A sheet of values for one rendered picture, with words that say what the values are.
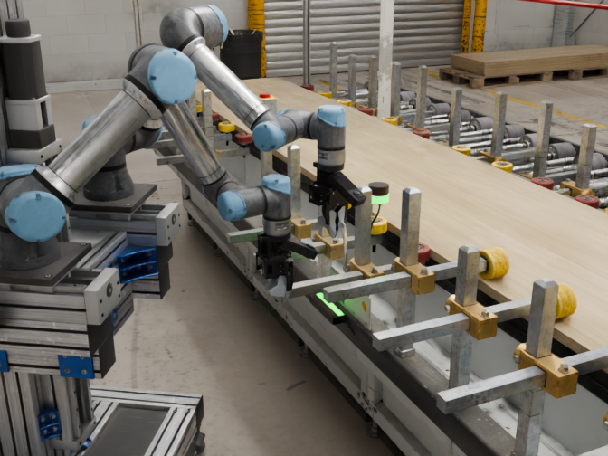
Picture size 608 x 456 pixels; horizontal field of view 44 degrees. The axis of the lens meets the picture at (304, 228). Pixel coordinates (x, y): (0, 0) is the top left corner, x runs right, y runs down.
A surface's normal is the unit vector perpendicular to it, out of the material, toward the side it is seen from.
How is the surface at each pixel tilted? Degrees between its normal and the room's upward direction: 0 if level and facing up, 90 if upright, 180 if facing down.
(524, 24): 90
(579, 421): 90
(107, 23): 90
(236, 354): 0
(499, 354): 90
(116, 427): 0
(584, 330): 0
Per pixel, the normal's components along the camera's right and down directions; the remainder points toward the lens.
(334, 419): 0.00, -0.93
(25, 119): -0.15, 0.36
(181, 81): 0.59, 0.21
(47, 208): 0.41, 0.40
